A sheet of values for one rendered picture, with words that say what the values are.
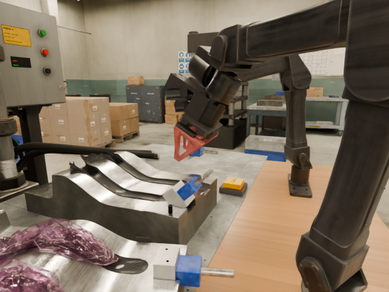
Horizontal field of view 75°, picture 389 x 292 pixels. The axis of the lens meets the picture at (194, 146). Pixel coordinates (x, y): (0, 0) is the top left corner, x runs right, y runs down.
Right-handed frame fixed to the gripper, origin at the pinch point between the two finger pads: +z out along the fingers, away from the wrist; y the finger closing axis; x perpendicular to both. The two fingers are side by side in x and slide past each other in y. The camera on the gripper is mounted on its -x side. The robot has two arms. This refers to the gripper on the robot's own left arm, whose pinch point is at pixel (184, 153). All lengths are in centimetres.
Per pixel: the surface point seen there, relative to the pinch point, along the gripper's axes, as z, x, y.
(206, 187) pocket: 11.4, 7.3, -13.1
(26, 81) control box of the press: 30, -81, -24
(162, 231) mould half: 14.9, 6.5, 7.2
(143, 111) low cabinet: 277, -326, -595
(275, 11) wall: -124, -146, -653
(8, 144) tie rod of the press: 42, -59, -5
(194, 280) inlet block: 8.0, 16.6, 18.2
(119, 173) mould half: 21.3, -15.5, -5.9
